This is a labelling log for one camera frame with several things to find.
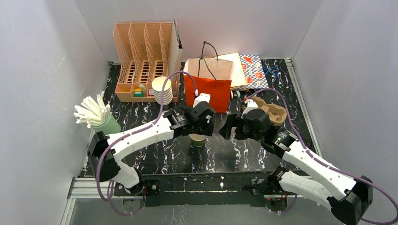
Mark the blue checkered paper bag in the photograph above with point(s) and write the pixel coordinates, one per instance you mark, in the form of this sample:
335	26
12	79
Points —
254	74

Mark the orange paper bag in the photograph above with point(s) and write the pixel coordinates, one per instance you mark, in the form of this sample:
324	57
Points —
209	76

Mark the white wrapped straws bundle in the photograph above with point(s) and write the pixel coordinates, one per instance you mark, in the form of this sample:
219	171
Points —
92	112

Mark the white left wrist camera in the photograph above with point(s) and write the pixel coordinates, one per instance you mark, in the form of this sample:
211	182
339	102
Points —
203	97

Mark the green stamp box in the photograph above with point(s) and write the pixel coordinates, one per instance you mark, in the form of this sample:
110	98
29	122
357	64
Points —
139	94

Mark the blue rubber bands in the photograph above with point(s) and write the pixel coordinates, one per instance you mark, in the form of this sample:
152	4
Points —
274	71

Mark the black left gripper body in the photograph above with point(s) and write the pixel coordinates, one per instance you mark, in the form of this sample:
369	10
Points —
206	124

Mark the translucent white bottle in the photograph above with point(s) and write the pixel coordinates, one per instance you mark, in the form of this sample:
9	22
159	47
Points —
143	87

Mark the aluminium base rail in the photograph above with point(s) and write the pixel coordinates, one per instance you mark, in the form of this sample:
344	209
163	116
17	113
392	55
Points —
155	186

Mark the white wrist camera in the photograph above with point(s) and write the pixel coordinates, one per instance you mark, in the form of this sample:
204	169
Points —
249	105
203	97

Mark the cream paper bag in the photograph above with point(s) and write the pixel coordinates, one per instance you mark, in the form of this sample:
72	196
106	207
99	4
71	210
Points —
237	77

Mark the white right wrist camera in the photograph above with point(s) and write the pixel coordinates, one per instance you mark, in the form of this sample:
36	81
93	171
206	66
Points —
249	105

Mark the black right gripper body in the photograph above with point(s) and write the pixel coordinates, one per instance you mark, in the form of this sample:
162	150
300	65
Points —
234	130

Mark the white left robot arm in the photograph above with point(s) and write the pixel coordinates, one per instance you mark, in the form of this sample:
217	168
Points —
111	149

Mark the pink desk organizer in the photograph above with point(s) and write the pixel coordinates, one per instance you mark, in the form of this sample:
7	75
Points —
146	51

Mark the brown pulp cup carrier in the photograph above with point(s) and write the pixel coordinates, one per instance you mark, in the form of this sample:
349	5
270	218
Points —
277	114

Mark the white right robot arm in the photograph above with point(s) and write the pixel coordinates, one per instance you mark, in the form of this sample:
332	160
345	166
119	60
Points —
347	198

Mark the stack of white paper cups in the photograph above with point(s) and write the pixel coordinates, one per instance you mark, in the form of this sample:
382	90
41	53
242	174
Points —
162	90

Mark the green white paper coffee cup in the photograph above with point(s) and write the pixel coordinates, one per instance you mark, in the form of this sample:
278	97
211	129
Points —
197	140

